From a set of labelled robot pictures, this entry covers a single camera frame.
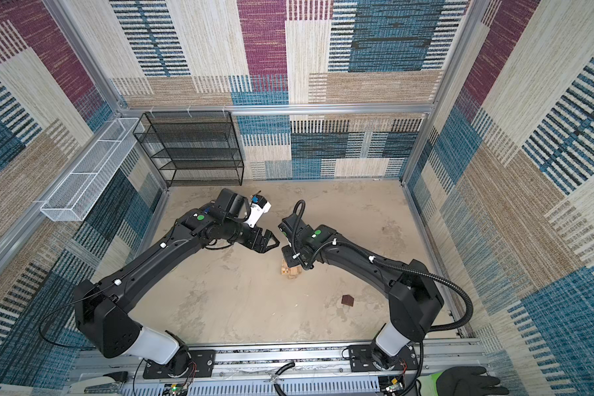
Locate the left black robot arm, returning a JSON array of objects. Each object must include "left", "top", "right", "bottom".
[{"left": 74, "top": 188, "right": 279, "bottom": 377}]

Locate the black green gloved hand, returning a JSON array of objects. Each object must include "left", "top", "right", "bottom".
[{"left": 418, "top": 366, "right": 509, "bottom": 396}]

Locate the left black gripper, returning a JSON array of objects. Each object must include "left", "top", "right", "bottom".
[{"left": 223, "top": 218, "right": 281, "bottom": 253}]

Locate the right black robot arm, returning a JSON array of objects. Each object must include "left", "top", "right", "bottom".
[{"left": 279, "top": 214, "right": 474, "bottom": 370}]

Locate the black wire shelf rack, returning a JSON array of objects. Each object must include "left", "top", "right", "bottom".
[{"left": 133, "top": 111, "right": 245, "bottom": 187}]

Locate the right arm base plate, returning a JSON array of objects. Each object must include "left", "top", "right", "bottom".
[{"left": 347, "top": 344, "right": 419, "bottom": 372}]

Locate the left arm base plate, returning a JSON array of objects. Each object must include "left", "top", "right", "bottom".
[{"left": 141, "top": 349, "right": 216, "bottom": 380}]

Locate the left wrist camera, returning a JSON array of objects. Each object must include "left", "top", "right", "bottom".
[{"left": 246, "top": 192, "right": 272, "bottom": 228}]

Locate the dark brown house block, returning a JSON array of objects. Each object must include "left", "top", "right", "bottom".
[{"left": 341, "top": 295, "right": 355, "bottom": 307}]

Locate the aluminium front rail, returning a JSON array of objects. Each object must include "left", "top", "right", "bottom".
[{"left": 62, "top": 338, "right": 489, "bottom": 395}]

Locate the white wire basket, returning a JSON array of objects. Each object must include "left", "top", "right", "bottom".
[{"left": 41, "top": 118, "right": 139, "bottom": 222}]

